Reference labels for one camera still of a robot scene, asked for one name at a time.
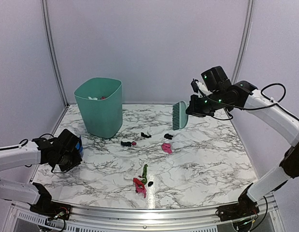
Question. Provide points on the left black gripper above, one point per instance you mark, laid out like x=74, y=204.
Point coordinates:
x=77, y=161

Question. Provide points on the black and white paper scrap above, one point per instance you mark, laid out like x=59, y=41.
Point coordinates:
x=148, y=134

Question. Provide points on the paper scraps inside bin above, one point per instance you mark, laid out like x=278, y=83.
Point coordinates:
x=96, y=99

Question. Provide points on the left aluminium corner post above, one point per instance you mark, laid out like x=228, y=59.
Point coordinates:
x=52, y=52

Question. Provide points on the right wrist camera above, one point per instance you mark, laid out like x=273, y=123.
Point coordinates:
x=199, y=88

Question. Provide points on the blue plastic dustpan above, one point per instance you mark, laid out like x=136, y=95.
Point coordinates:
x=79, y=146

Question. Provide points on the pink paper scrap centre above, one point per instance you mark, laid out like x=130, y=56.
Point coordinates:
x=166, y=147

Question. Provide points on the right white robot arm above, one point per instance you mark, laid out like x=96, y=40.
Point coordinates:
x=216, y=92

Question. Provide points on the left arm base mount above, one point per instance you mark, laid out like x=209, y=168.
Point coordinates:
x=45, y=206

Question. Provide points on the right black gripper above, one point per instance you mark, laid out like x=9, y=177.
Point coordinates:
x=193, y=108

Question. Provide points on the teal hand brush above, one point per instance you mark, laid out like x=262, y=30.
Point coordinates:
x=179, y=116

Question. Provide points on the small black paper scrap front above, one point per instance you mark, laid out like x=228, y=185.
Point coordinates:
x=150, y=184

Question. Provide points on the green paper scrap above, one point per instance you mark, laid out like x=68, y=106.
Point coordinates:
x=143, y=177

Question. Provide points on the black and pink paper scrap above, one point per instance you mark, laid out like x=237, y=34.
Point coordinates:
x=128, y=144

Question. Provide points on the teal plastic waste bin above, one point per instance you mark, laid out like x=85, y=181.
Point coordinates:
x=102, y=118

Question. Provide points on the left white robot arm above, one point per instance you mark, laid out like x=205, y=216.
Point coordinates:
x=61, y=153

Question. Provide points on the black paper scrap right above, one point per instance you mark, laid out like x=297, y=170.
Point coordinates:
x=168, y=136

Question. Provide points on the aluminium front frame rail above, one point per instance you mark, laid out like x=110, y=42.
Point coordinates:
x=100, y=219

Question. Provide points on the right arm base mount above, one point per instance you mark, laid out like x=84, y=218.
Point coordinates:
x=243, y=208

